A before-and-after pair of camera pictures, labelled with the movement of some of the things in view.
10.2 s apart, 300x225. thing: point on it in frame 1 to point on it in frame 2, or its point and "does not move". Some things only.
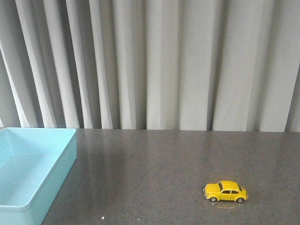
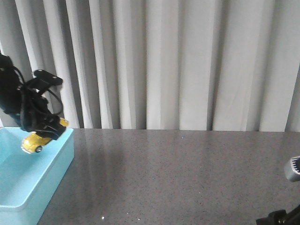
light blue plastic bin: x=34 y=164 does not move
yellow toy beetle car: x=225 y=190 to x=33 y=142
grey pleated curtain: x=196 y=65 does not move
